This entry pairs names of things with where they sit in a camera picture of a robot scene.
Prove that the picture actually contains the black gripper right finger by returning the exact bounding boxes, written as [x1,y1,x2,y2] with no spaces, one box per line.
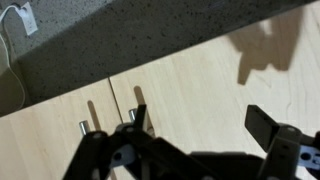
[244,104,320,180]

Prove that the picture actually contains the plain wooden cabinet door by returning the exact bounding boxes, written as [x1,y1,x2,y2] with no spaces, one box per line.
[0,78,123,180]

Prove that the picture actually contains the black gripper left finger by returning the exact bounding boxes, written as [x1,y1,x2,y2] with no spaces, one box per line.
[62,104,188,180]

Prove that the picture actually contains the white wall outlet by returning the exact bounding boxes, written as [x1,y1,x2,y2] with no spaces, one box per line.
[16,1,40,37]

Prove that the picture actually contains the white power cable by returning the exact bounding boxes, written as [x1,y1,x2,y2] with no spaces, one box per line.
[0,3,28,112]

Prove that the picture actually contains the metal cabinet door handle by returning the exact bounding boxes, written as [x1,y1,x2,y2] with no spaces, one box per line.
[78,120,89,136]
[128,108,138,123]

